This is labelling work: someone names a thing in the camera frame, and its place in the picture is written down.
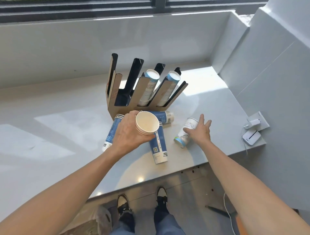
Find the person's left black white shoe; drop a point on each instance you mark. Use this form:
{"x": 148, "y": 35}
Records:
{"x": 124, "y": 203}

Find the stack of plain paper cups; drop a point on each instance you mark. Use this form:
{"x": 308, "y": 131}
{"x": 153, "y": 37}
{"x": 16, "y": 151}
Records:
{"x": 146, "y": 123}

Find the white portable router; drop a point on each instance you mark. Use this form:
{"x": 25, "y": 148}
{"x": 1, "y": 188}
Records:
{"x": 251, "y": 137}

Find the clear plastic bag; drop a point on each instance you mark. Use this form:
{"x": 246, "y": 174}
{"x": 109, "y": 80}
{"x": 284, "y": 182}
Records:
{"x": 100, "y": 220}

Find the white patterned paper cup stack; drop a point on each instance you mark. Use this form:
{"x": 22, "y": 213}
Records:
{"x": 185, "y": 139}

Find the person's left hand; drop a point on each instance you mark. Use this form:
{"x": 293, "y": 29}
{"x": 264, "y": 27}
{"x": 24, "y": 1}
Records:
{"x": 124, "y": 135}

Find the person's right forearm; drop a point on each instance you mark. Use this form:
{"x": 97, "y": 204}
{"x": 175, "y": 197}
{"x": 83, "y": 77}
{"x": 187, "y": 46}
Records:
{"x": 249, "y": 188}

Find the person's left jeans leg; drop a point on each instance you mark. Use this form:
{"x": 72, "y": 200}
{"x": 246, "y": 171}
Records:
{"x": 124, "y": 224}

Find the person's left thumb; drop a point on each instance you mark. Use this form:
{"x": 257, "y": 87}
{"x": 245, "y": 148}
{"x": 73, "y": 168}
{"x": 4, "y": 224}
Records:
{"x": 148, "y": 139}

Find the white wall socket plate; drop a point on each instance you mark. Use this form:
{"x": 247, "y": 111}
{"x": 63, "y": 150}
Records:
{"x": 262, "y": 122}

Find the person's right jeans leg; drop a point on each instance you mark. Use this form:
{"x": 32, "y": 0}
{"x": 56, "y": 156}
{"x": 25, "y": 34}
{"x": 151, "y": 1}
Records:
{"x": 167, "y": 222}

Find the black rod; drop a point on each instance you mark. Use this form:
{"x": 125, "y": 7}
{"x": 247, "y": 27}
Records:
{"x": 218, "y": 210}

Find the blue sleeve of paper cups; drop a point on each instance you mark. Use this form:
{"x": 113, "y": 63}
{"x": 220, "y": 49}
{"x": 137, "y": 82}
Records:
{"x": 112, "y": 133}
{"x": 166, "y": 117}
{"x": 158, "y": 147}

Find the white sleeve of paper cups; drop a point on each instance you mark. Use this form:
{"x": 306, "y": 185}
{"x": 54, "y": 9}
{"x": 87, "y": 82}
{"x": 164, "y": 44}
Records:
{"x": 149, "y": 87}
{"x": 169, "y": 81}

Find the person's right thumb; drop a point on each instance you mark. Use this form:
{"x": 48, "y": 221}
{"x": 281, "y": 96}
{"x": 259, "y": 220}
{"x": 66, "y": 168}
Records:
{"x": 188, "y": 131}

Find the person's jeans leg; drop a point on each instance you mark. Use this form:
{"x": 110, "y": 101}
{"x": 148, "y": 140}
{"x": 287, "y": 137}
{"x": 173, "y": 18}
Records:
{"x": 124, "y": 224}
{"x": 167, "y": 222}

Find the brown slotted cup holder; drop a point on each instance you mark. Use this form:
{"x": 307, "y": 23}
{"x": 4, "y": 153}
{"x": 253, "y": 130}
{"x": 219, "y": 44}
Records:
{"x": 121, "y": 93}

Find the person's black white shoe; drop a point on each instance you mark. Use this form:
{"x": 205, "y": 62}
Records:
{"x": 124, "y": 203}
{"x": 161, "y": 197}

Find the person's right black white shoe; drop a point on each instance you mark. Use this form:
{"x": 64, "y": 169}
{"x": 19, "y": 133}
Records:
{"x": 161, "y": 197}

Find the person's left forearm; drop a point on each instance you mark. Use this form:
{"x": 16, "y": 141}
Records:
{"x": 60, "y": 191}

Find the white plug charger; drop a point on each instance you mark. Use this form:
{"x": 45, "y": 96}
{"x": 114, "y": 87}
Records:
{"x": 254, "y": 122}

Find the dark window frame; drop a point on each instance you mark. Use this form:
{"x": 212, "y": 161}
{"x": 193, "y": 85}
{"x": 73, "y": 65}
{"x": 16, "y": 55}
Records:
{"x": 121, "y": 8}

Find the person's right hand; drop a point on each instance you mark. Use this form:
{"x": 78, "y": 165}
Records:
{"x": 201, "y": 134}

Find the person's right middle finger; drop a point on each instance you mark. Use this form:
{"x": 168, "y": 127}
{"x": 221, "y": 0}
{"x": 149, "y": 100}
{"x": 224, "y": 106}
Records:
{"x": 208, "y": 124}

